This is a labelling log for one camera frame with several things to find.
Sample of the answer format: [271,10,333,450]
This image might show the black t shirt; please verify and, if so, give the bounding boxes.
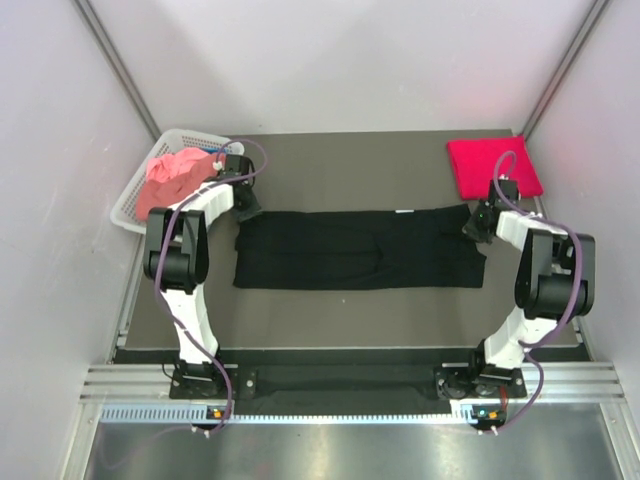
[234,204,486,291]

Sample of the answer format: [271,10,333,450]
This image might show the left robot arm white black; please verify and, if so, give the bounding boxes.
[143,181,261,399]

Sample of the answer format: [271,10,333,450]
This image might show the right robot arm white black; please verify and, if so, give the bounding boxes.
[434,200,596,401]

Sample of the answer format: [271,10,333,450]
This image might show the folded red t shirt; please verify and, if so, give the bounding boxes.
[446,136,544,201]

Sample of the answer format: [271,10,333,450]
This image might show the blue t shirt in basket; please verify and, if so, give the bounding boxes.
[201,145,236,154]

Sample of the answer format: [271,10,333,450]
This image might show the crumpled pink t shirt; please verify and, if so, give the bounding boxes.
[135,147,218,222]

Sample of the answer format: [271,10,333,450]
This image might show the white plastic laundry basket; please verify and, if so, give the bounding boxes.
[110,129,244,234]

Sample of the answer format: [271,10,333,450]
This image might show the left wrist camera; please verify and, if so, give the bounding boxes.
[213,154,256,186]

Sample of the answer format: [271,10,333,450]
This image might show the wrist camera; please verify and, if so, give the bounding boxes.
[213,154,256,186]
[487,177,520,211]

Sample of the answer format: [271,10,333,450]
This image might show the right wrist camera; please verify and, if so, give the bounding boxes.
[487,177,520,211]

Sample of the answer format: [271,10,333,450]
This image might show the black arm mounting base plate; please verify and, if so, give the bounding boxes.
[180,348,527,415]

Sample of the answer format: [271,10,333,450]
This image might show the perforated grey cable duct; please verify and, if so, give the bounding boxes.
[99,404,499,427]

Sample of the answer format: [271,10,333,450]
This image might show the aluminium frame rail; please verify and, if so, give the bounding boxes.
[80,362,625,403]

